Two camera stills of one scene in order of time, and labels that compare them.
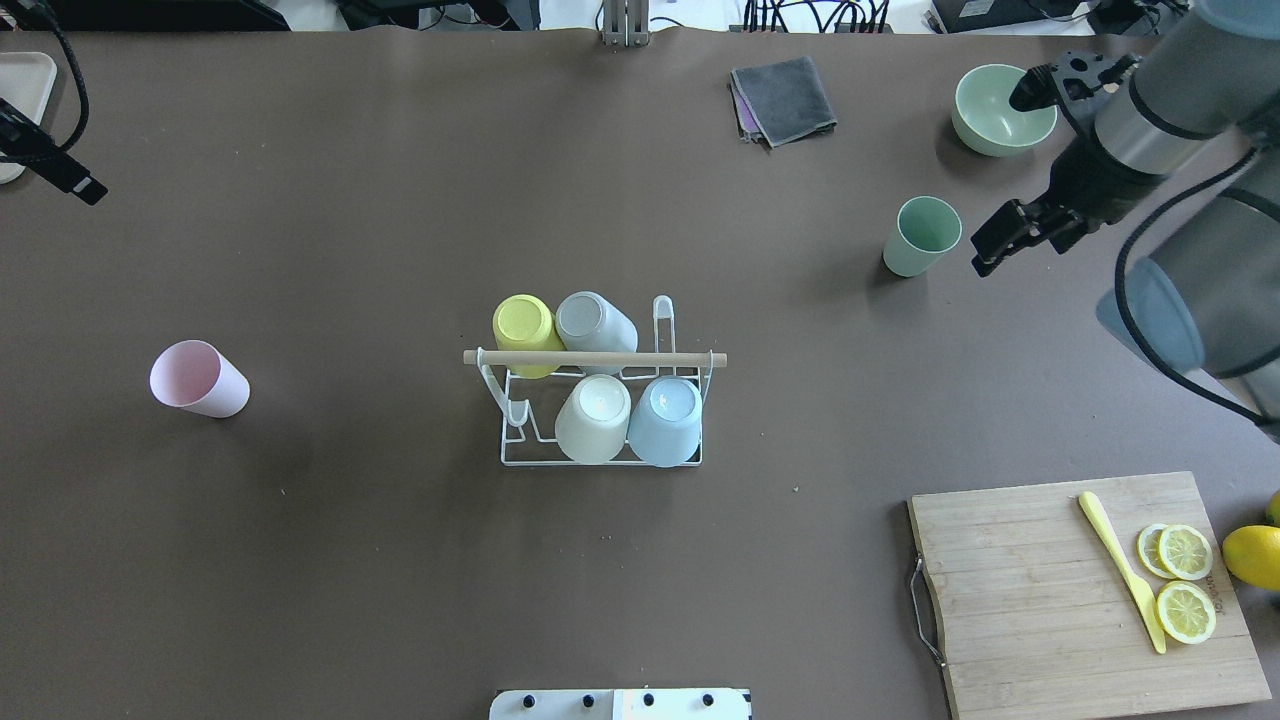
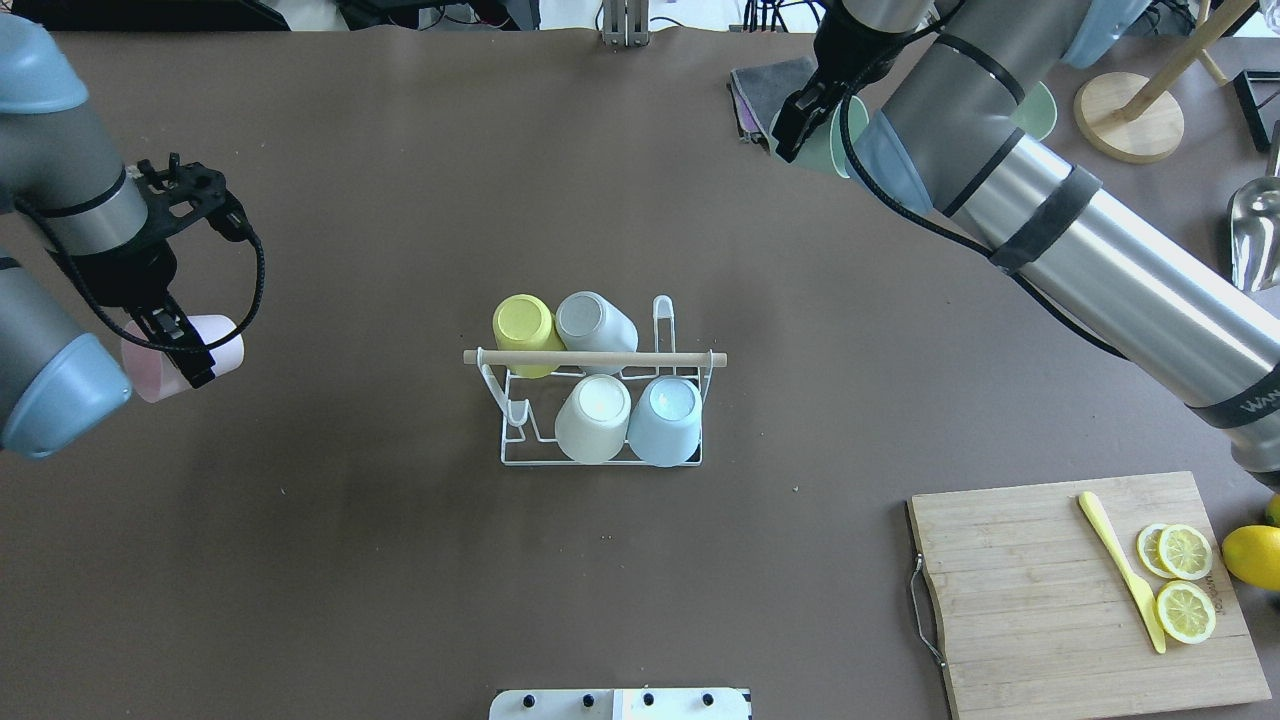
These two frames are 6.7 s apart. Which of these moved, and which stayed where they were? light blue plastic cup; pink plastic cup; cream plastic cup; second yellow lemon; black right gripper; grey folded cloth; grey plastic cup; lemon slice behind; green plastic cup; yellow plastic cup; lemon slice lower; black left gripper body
Moved: green plastic cup; black left gripper body; black right gripper; pink plastic cup
Stayed: grey plastic cup; light blue plastic cup; grey folded cloth; lemon slice lower; second yellow lemon; cream plastic cup; yellow plastic cup; lemon slice behind
